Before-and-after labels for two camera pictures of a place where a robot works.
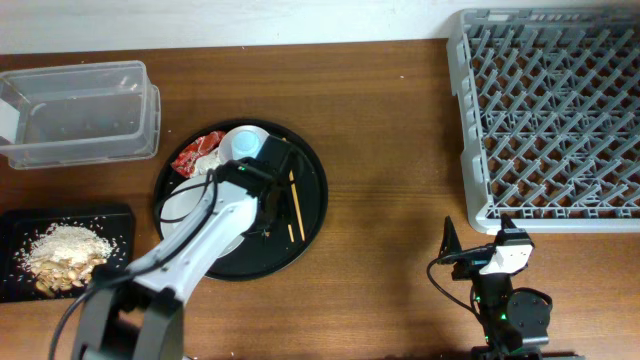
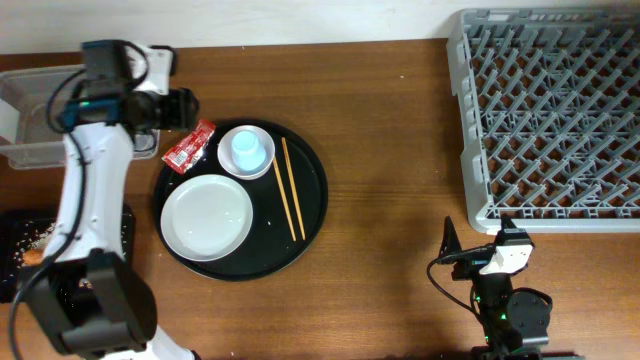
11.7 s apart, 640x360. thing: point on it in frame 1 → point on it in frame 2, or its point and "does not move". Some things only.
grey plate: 187,202 does not move
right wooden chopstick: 297,207 does not move
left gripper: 284,202 → 179,110
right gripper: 470,262 does not move
